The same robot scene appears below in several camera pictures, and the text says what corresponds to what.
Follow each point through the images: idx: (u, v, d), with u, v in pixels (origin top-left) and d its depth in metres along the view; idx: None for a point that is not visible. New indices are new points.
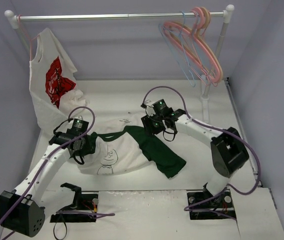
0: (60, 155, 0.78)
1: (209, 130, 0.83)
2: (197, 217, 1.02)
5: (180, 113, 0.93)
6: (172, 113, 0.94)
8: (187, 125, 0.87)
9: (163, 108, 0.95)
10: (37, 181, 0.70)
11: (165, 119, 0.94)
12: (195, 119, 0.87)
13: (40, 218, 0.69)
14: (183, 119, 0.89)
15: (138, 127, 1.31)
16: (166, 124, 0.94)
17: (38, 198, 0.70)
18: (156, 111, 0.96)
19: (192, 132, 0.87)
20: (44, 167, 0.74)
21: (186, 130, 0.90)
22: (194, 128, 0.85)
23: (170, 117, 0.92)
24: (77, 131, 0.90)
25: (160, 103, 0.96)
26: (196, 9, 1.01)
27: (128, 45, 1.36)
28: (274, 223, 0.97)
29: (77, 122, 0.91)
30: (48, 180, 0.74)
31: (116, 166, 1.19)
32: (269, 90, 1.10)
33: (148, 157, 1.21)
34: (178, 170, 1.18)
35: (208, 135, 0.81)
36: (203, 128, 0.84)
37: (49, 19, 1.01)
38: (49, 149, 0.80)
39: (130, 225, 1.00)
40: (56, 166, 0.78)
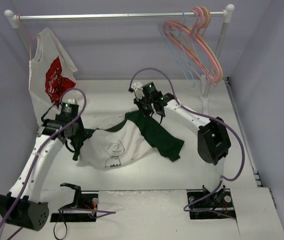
0: (51, 147, 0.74)
1: (197, 119, 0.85)
2: (197, 216, 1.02)
5: (170, 97, 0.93)
6: (161, 97, 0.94)
8: (176, 111, 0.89)
9: (152, 91, 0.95)
10: (31, 180, 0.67)
11: (154, 103, 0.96)
12: (183, 106, 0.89)
13: (44, 212, 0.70)
14: (172, 105, 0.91)
15: (137, 112, 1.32)
16: (155, 108, 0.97)
17: (36, 197, 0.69)
18: (146, 94, 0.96)
19: (181, 118, 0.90)
20: (37, 163, 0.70)
21: (174, 116, 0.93)
22: (182, 114, 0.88)
23: (160, 101, 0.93)
24: (67, 116, 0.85)
25: (150, 86, 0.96)
26: (196, 9, 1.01)
27: (128, 45, 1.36)
28: (274, 223, 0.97)
29: (65, 107, 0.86)
30: (43, 176, 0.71)
31: (124, 157, 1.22)
32: (269, 90, 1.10)
33: (150, 144, 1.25)
34: (178, 152, 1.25)
35: (195, 124, 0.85)
36: (191, 117, 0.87)
37: (49, 19, 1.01)
38: (39, 141, 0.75)
39: (130, 225, 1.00)
40: (49, 159, 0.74)
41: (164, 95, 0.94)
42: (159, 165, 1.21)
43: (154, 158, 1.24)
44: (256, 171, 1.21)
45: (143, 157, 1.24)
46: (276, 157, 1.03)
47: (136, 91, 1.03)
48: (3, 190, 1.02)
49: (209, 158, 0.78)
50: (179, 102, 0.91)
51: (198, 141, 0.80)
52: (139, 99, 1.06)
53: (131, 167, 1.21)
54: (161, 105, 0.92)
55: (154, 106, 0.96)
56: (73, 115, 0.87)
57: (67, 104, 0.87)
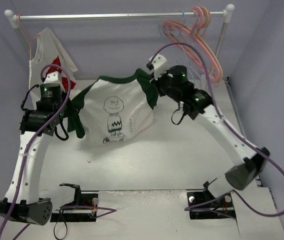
0: (39, 144, 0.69)
1: (241, 146, 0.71)
2: (197, 216, 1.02)
5: (207, 101, 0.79)
6: (196, 97, 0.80)
8: (215, 126, 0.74)
9: (183, 84, 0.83)
10: (25, 183, 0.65)
11: (184, 102, 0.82)
12: (226, 122, 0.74)
13: (45, 207, 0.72)
14: (211, 116, 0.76)
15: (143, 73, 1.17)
16: (184, 108, 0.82)
17: (35, 196, 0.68)
18: (176, 85, 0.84)
19: (218, 135, 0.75)
20: (26, 164, 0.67)
21: (209, 128, 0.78)
22: (223, 132, 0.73)
23: (194, 102, 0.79)
24: (49, 102, 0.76)
25: (183, 75, 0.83)
26: (196, 9, 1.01)
27: (129, 45, 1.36)
28: (274, 223, 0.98)
29: (45, 92, 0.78)
30: (36, 175, 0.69)
31: (124, 117, 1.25)
32: (269, 90, 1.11)
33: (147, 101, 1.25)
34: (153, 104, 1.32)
35: (238, 151, 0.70)
36: (234, 140, 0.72)
37: (49, 19, 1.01)
38: (24, 140, 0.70)
39: (130, 225, 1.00)
40: (40, 156, 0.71)
41: (197, 94, 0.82)
42: (159, 165, 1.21)
43: (154, 158, 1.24)
44: None
45: (143, 157, 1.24)
46: (276, 157, 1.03)
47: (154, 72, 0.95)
48: (3, 190, 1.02)
49: (240, 186, 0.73)
50: (221, 115, 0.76)
51: (234, 170, 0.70)
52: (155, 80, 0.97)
53: (131, 166, 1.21)
54: (195, 106, 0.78)
55: (184, 105, 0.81)
56: (54, 98, 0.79)
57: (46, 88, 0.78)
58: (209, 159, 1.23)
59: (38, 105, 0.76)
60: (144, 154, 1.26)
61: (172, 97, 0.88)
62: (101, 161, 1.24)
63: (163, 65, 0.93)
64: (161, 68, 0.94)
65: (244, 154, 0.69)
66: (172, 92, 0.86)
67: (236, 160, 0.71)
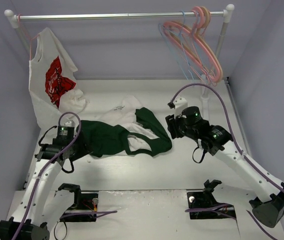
0: (51, 170, 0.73)
1: (266, 182, 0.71)
2: (197, 216, 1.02)
5: (224, 135, 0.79)
6: (213, 133, 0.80)
8: (236, 162, 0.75)
9: (197, 122, 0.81)
10: (33, 204, 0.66)
11: (202, 139, 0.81)
12: (247, 157, 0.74)
13: (45, 235, 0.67)
14: (231, 152, 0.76)
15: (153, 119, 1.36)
16: (203, 145, 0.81)
17: (38, 220, 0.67)
18: (190, 124, 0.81)
19: (241, 172, 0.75)
20: (37, 187, 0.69)
21: (230, 164, 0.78)
22: (246, 169, 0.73)
23: (212, 139, 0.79)
24: (64, 139, 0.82)
25: (196, 114, 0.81)
26: (196, 9, 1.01)
27: (129, 44, 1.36)
28: (274, 224, 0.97)
29: (62, 130, 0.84)
30: (44, 199, 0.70)
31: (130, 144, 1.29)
32: (269, 90, 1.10)
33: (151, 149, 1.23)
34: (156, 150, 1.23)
35: (263, 187, 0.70)
36: (258, 176, 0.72)
37: (48, 19, 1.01)
38: (39, 165, 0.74)
39: (131, 225, 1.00)
40: (50, 182, 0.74)
41: (214, 130, 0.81)
42: (159, 165, 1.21)
43: (153, 159, 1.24)
44: None
45: (143, 157, 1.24)
46: (276, 157, 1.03)
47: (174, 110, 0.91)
48: (3, 191, 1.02)
49: (271, 223, 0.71)
50: (241, 150, 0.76)
51: (263, 205, 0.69)
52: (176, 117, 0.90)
53: (131, 167, 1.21)
54: (213, 144, 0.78)
55: (202, 143, 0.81)
56: (69, 137, 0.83)
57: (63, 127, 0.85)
58: (209, 158, 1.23)
59: (54, 141, 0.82)
60: (143, 154, 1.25)
61: (188, 135, 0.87)
62: (101, 161, 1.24)
63: (184, 105, 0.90)
64: (180, 109, 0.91)
65: (269, 190, 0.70)
66: (189, 131, 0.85)
67: (264, 196, 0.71)
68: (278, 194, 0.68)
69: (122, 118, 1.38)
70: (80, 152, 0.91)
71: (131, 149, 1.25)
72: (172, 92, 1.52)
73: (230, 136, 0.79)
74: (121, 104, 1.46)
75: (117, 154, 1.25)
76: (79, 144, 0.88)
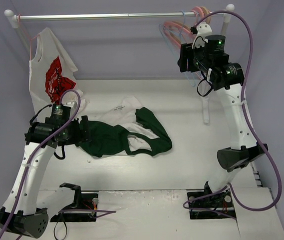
0: (42, 155, 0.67)
1: (246, 134, 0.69)
2: (197, 216, 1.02)
5: (237, 72, 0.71)
6: (228, 68, 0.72)
8: (230, 105, 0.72)
9: (217, 52, 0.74)
10: (24, 194, 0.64)
11: (213, 70, 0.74)
12: (244, 106, 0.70)
13: (42, 219, 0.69)
14: (233, 95, 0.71)
15: (154, 120, 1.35)
16: (211, 77, 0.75)
17: (33, 207, 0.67)
18: (208, 50, 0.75)
19: (230, 116, 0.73)
20: (27, 175, 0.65)
21: (225, 105, 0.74)
22: (236, 115, 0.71)
23: (223, 73, 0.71)
24: (58, 119, 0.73)
25: (219, 43, 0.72)
26: (196, 9, 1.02)
27: (129, 44, 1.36)
28: (274, 223, 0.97)
29: (56, 109, 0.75)
30: (36, 186, 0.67)
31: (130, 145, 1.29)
32: (269, 90, 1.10)
33: (152, 150, 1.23)
34: (159, 150, 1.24)
35: (240, 137, 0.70)
36: (242, 127, 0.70)
37: (48, 19, 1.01)
38: (27, 150, 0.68)
39: (131, 225, 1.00)
40: (42, 168, 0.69)
41: (230, 65, 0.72)
42: (159, 165, 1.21)
43: (153, 158, 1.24)
44: (256, 171, 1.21)
45: (143, 157, 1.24)
46: (276, 157, 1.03)
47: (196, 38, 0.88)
48: (3, 190, 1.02)
49: (226, 166, 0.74)
50: (244, 98, 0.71)
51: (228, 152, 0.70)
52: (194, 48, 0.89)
53: (131, 166, 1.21)
54: (222, 78, 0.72)
55: (212, 72, 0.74)
56: (64, 117, 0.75)
57: (58, 106, 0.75)
58: (209, 159, 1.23)
59: (46, 121, 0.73)
60: (144, 154, 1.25)
61: (202, 67, 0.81)
62: (101, 161, 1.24)
63: (208, 33, 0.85)
64: (204, 36, 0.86)
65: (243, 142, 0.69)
66: (205, 60, 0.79)
67: (235, 143, 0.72)
68: (249, 148, 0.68)
69: (122, 118, 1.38)
70: (74, 138, 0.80)
71: (131, 149, 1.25)
72: (172, 92, 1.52)
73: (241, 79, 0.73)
74: (121, 104, 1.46)
75: (117, 154, 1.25)
76: (76, 126, 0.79)
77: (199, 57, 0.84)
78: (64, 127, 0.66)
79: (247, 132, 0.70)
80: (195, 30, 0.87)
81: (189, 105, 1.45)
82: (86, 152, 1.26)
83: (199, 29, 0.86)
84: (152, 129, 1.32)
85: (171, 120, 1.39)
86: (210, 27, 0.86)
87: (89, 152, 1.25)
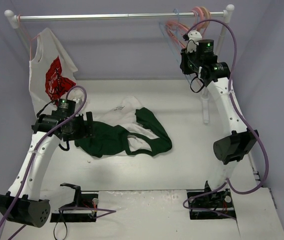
0: (48, 144, 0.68)
1: (236, 120, 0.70)
2: (197, 217, 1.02)
5: (224, 69, 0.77)
6: (215, 66, 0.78)
8: (220, 96, 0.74)
9: (206, 53, 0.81)
10: (29, 179, 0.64)
11: (203, 68, 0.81)
12: (232, 95, 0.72)
13: (44, 209, 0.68)
14: (221, 86, 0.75)
15: (154, 120, 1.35)
16: (202, 74, 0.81)
17: (36, 194, 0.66)
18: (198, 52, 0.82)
19: (220, 106, 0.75)
20: (34, 161, 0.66)
21: (216, 98, 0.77)
22: (225, 104, 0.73)
23: (211, 70, 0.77)
24: (64, 112, 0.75)
25: (208, 45, 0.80)
26: (196, 9, 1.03)
27: (129, 44, 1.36)
28: (274, 223, 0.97)
29: (62, 103, 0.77)
30: (41, 173, 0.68)
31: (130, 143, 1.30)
32: (269, 90, 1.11)
33: (152, 151, 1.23)
34: (160, 150, 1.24)
35: (230, 123, 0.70)
36: (232, 114, 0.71)
37: (47, 19, 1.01)
38: (34, 139, 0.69)
39: (131, 225, 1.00)
40: (48, 156, 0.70)
41: (218, 64, 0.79)
42: (159, 165, 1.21)
43: (153, 159, 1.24)
44: (256, 171, 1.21)
45: (143, 157, 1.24)
46: (276, 156, 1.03)
47: (189, 43, 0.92)
48: (2, 191, 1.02)
49: (221, 157, 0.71)
50: (231, 88, 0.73)
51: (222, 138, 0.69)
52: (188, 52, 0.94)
53: (131, 166, 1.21)
54: (210, 74, 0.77)
55: (202, 70, 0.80)
56: (69, 111, 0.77)
57: (64, 100, 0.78)
58: (209, 159, 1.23)
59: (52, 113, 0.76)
60: (143, 154, 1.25)
61: (195, 67, 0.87)
62: (101, 161, 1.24)
63: (199, 39, 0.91)
64: (196, 40, 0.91)
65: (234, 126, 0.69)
66: (196, 62, 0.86)
67: (226, 130, 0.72)
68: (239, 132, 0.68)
69: (122, 118, 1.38)
70: (79, 133, 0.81)
71: (131, 150, 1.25)
72: (172, 92, 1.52)
73: (228, 75, 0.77)
74: (121, 104, 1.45)
75: (117, 154, 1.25)
76: (80, 123, 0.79)
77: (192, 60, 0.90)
78: (70, 119, 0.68)
79: (237, 119, 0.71)
80: (187, 36, 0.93)
81: (189, 105, 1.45)
82: (86, 152, 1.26)
83: (191, 37, 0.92)
84: (152, 129, 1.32)
85: (171, 120, 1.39)
86: (200, 34, 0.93)
87: (89, 152, 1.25)
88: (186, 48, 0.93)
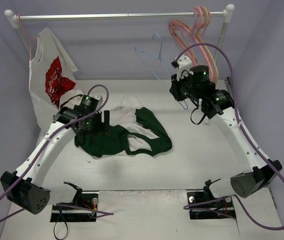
0: (63, 135, 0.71)
1: (254, 154, 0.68)
2: (197, 216, 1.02)
5: (226, 98, 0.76)
6: (216, 96, 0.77)
8: (230, 129, 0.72)
9: (203, 82, 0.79)
10: (37, 164, 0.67)
11: (203, 99, 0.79)
12: (243, 126, 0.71)
13: (44, 197, 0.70)
14: (228, 118, 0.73)
15: (155, 120, 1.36)
16: (203, 105, 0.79)
17: (40, 180, 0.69)
18: (195, 82, 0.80)
19: (233, 140, 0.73)
20: (46, 148, 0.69)
21: (225, 131, 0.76)
22: (238, 137, 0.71)
23: (214, 101, 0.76)
24: (86, 110, 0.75)
25: (204, 74, 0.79)
26: (196, 9, 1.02)
27: (129, 44, 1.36)
28: (274, 223, 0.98)
29: (86, 99, 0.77)
30: (49, 161, 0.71)
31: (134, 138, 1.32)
32: (269, 90, 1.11)
33: (152, 151, 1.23)
34: (160, 150, 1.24)
35: (249, 158, 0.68)
36: (248, 147, 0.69)
37: (47, 19, 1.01)
38: (51, 127, 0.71)
39: (130, 225, 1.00)
40: (60, 147, 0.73)
41: (218, 93, 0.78)
42: (159, 165, 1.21)
43: (153, 159, 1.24)
44: None
45: (143, 157, 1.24)
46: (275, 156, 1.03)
47: (180, 69, 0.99)
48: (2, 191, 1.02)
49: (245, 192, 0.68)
50: (240, 119, 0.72)
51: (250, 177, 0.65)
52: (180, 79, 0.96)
53: (131, 166, 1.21)
54: (213, 106, 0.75)
55: (203, 102, 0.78)
56: (91, 109, 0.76)
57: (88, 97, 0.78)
58: (208, 158, 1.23)
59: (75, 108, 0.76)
60: (143, 154, 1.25)
61: (191, 96, 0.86)
62: (101, 161, 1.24)
63: (189, 64, 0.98)
64: (186, 67, 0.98)
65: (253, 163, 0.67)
66: (192, 91, 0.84)
67: (246, 167, 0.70)
68: (261, 168, 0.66)
69: (122, 118, 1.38)
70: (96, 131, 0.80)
71: (131, 149, 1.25)
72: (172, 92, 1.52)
73: (232, 103, 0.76)
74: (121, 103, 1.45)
75: (117, 154, 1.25)
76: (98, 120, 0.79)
77: (187, 89, 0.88)
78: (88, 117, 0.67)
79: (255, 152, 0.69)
80: (176, 63, 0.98)
81: (189, 105, 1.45)
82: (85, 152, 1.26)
83: None
84: (152, 129, 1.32)
85: (171, 120, 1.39)
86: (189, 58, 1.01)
87: (89, 152, 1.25)
88: None
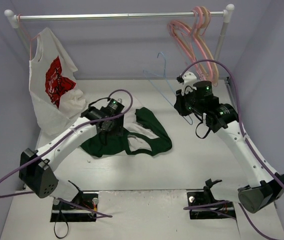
0: (87, 130, 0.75)
1: (261, 168, 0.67)
2: (197, 216, 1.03)
5: (230, 113, 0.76)
6: (220, 110, 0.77)
8: (235, 142, 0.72)
9: (207, 97, 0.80)
10: (57, 149, 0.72)
11: (208, 113, 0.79)
12: (248, 139, 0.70)
13: (52, 184, 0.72)
14: (233, 132, 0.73)
15: (156, 119, 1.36)
16: (207, 120, 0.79)
17: (55, 164, 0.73)
18: (199, 97, 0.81)
19: (238, 154, 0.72)
20: (69, 137, 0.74)
21: (231, 145, 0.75)
22: (244, 151, 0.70)
23: (218, 115, 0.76)
24: (111, 112, 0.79)
25: (207, 89, 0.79)
26: (196, 9, 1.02)
27: (128, 44, 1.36)
28: (274, 223, 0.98)
29: (113, 103, 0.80)
30: (68, 150, 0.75)
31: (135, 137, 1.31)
32: (268, 89, 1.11)
33: (152, 151, 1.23)
34: (160, 150, 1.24)
35: (255, 173, 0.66)
36: (254, 161, 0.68)
37: (46, 19, 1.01)
38: (78, 121, 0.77)
39: (130, 225, 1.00)
40: (80, 140, 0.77)
41: (223, 108, 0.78)
42: (159, 165, 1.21)
43: (153, 159, 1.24)
44: None
45: (143, 157, 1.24)
46: (275, 156, 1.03)
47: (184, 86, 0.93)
48: (2, 191, 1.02)
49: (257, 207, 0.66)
50: (245, 132, 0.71)
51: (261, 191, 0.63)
52: (183, 94, 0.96)
53: (131, 166, 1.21)
54: (217, 120, 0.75)
55: (207, 117, 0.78)
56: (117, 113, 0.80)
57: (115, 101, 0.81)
58: (208, 158, 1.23)
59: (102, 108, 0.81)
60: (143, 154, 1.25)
61: (196, 110, 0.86)
62: (101, 161, 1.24)
63: (193, 81, 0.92)
64: (191, 83, 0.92)
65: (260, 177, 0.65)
66: (197, 107, 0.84)
67: (252, 181, 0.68)
68: (268, 182, 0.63)
69: None
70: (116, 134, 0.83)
71: (131, 149, 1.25)
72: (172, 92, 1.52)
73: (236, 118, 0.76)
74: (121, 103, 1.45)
75: (118, 154, 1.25)
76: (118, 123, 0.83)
77: (192, 103, 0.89)
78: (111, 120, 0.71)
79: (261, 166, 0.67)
80: (181, 79, 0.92)
81: None
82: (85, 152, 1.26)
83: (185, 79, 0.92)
84: (152, 129, 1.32)
85: (171, 120, 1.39)
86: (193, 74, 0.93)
87: (89, 152, 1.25)
88: (182, 90, 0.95)
